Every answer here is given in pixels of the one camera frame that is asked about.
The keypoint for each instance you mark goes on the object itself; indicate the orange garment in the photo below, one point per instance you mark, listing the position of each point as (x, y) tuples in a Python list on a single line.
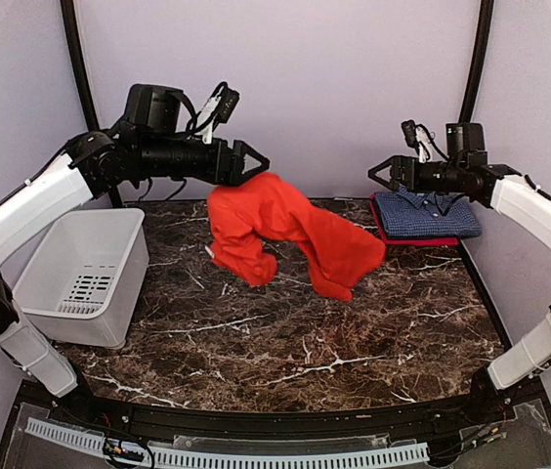
[(339, 253)]

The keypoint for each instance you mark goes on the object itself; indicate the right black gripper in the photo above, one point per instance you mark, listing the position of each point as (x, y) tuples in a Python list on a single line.
[(398, 175)]

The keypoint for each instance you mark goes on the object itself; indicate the left black frame post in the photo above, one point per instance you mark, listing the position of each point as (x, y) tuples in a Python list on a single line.
[(78, 66)]

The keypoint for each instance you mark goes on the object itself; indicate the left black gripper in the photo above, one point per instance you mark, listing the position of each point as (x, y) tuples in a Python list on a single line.
[(232, 173)]

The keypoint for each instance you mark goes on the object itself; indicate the white slotted cable duct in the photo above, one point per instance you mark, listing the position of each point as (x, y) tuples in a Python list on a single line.
[(160, 455)]

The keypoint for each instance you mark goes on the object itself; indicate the black frame post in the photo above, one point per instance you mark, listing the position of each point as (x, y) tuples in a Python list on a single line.
[(477, 62), (78, 66)]

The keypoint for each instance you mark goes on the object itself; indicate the blue checked shirt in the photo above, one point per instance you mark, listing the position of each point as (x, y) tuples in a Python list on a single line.
[(424, 216)]

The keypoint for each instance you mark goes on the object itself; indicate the white plastic laundry basket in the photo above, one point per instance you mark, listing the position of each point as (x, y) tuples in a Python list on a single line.
[(82, 283)]

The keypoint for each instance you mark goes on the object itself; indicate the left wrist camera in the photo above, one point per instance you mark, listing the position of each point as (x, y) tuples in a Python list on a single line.
[(167, 112)]

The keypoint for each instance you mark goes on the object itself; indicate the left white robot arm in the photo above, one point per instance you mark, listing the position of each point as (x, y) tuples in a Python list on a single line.
[(84, 169)]

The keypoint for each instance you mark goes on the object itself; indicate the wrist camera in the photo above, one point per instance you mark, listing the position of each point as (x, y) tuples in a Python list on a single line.
[(167, 112), (465, 143)]

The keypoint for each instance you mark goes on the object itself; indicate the right black frame post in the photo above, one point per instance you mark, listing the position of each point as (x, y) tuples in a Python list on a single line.
[(477, 62)]

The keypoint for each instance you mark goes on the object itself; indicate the red folded garment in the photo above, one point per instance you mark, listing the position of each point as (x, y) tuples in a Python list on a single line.
[(417, 242)]

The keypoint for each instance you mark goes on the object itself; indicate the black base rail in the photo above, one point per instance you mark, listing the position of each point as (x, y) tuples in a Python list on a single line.
[(433, 419)]

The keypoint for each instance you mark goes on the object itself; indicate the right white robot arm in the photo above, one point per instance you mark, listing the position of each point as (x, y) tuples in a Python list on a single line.
[(509, 193)]

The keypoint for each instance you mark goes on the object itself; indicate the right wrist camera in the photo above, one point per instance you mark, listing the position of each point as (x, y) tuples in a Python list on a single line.
[(465, 143)]

